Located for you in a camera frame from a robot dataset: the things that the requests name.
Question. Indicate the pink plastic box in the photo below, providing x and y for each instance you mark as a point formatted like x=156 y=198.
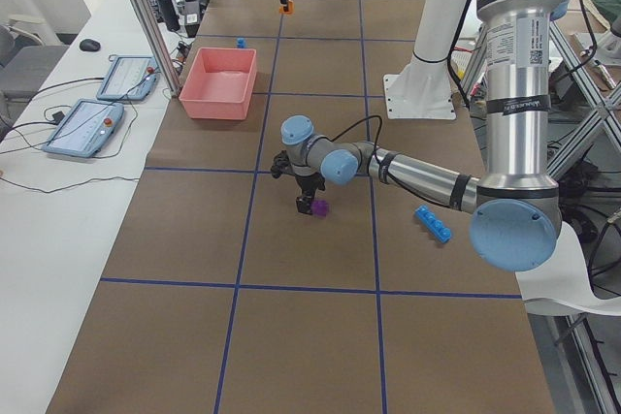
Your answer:
x=220 y=83

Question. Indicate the purple block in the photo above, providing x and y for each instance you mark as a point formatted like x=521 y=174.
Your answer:
x=320 y=208

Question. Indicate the white camera stand column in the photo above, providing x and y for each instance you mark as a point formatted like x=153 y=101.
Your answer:
x=423 y=90

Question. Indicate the lower blue teach pendant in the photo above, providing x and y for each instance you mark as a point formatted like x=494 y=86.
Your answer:
x=85 y=129

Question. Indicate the long blue block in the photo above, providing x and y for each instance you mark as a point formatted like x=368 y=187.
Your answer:
x=434 y=225

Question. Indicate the black water bottle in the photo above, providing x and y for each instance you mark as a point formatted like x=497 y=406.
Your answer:
x=169 y=14

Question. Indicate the orange block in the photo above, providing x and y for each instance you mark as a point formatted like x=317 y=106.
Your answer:
x=284 y=12

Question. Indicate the aluminium frame post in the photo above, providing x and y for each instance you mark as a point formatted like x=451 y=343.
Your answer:
x=157 y=45

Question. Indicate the upper blue teach pendant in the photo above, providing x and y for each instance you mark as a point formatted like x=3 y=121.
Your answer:
x=130 y=78

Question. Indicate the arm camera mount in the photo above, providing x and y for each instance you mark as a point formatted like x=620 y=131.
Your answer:
x=281 y=165

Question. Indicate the white chair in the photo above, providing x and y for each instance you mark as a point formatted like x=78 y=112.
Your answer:
x=561 y=286

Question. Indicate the blue teach pendant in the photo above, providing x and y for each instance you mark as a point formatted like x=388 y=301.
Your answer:
x=130 y=78
x=85 y=129

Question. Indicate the black computer mouse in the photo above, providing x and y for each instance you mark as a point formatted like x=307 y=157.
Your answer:
x=89 y=45

